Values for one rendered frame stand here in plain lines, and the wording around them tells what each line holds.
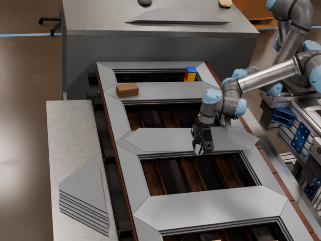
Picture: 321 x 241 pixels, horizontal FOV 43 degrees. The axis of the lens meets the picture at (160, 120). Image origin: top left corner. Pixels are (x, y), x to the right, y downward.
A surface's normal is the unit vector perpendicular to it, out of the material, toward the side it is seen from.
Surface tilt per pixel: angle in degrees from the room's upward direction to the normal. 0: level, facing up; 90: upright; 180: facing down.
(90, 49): 90
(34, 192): 0
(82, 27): 0
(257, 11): 90
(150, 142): 0
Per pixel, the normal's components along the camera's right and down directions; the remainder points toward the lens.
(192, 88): 0.15, -0.77
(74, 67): 0.24, 0.63
